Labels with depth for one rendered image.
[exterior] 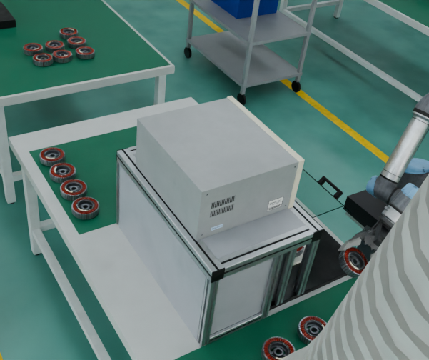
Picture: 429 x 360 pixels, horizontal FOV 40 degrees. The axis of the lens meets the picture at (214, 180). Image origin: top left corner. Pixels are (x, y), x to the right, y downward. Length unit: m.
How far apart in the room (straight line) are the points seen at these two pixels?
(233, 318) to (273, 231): 0.34
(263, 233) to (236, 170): 0.24
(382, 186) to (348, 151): 2.18
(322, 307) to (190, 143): 0.80
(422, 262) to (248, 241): 1.49
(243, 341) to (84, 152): 1.23
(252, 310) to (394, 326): 1.65
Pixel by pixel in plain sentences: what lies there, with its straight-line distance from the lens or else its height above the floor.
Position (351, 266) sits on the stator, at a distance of 2.15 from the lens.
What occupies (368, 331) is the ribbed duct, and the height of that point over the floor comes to 2.03.
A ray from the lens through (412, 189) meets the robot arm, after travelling 2.19.
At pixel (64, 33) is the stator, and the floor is 0.79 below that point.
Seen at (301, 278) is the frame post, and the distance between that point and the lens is 2.17.
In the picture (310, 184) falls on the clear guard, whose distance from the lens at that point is 2.25.
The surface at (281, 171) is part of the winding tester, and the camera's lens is 1.89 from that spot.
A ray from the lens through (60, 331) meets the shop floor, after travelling 3.04.
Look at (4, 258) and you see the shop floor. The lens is 3.40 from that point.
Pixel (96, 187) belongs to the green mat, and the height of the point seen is 0.75.
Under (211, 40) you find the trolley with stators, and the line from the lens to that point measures 5.31.
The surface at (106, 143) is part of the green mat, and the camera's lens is 2.88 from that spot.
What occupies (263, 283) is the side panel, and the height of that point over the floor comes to 0.94.
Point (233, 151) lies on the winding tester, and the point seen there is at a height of 1.32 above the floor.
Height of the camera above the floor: 2.41
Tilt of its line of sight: 38 degrees down
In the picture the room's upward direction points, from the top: 8 degrees clockwise
